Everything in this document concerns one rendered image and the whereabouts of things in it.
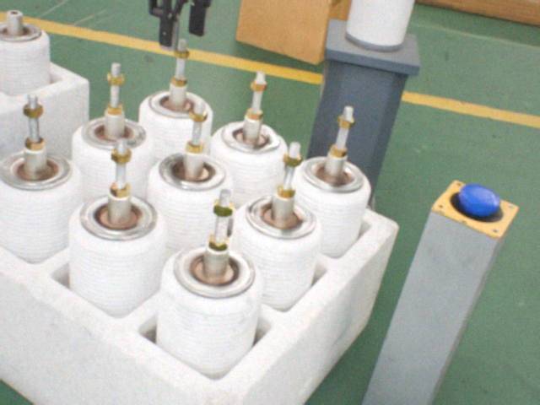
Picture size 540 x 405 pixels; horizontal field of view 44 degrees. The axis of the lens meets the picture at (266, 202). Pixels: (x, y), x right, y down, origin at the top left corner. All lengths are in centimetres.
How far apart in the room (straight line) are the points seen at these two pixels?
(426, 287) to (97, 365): 34
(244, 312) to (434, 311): 22
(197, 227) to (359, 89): 43
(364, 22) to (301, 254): 47
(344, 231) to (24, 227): 36
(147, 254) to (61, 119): 48
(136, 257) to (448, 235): 30
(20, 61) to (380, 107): 55
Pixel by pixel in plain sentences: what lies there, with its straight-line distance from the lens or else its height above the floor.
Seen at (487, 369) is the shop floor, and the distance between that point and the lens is 100.
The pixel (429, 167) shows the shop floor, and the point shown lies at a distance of 142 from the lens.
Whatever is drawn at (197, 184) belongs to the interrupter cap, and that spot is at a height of 25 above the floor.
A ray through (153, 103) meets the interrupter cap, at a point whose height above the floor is 25.
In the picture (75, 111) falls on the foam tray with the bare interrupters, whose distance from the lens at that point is 112.
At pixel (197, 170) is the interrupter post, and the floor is 26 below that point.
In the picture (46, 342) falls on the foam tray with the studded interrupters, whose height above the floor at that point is 12.
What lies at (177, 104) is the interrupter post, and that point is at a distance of 89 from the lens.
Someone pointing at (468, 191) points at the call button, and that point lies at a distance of 68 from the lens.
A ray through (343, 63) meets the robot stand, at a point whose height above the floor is 28.
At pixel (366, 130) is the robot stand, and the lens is 110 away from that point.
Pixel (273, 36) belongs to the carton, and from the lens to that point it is 180.
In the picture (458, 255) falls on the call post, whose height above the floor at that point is 28.
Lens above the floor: 65
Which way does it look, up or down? 34 degrees down
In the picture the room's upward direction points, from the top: 11 degrees clockwise
